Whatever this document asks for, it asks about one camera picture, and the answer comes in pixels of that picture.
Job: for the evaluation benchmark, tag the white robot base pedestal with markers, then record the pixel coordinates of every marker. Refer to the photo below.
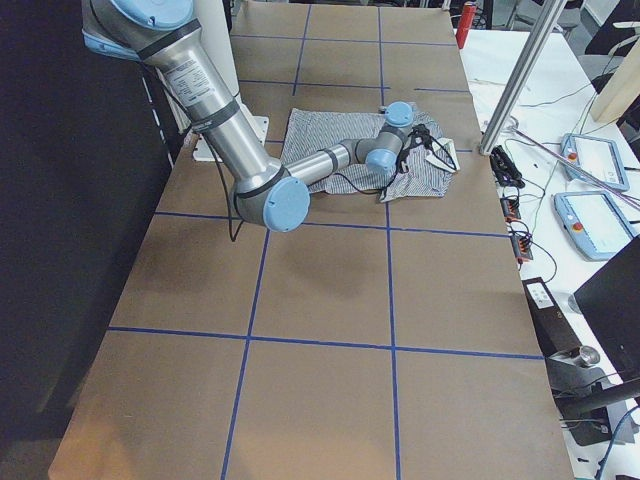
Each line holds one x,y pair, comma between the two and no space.
215,20

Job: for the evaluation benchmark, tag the red cylinder bottle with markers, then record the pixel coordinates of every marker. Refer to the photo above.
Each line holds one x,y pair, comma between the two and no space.
465,23

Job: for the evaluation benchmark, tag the wooden beam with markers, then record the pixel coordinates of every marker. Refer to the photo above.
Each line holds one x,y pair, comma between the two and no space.
623,87

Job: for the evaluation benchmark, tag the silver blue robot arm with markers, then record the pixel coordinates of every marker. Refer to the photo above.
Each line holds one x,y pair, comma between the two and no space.
188,42

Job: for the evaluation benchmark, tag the black box with label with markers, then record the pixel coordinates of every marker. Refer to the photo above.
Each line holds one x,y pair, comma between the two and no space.
553,331

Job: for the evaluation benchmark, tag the lower blue teach pendant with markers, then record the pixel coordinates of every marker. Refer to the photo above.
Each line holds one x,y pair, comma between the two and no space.
594,223

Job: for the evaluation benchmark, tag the black monitor stand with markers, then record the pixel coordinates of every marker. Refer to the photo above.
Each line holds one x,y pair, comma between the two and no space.
591,385

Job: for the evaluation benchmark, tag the aluminium frame post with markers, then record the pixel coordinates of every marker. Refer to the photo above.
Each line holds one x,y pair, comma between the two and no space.
525,63

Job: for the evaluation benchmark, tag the orange black connector strip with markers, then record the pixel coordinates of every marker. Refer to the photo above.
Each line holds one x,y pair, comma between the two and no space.
520,235

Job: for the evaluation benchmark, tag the striped polo shirt white collar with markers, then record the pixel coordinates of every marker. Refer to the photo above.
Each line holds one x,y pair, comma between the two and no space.
425,170

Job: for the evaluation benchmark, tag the black clamp tool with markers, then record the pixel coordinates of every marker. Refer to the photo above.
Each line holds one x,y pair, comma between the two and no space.
504,169

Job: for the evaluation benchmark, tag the blue teach pendant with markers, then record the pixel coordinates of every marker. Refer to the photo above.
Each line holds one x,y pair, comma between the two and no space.
596,156
594,223

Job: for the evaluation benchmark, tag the upper blue teach pendant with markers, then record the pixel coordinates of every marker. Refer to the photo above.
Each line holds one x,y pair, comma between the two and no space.
596,156

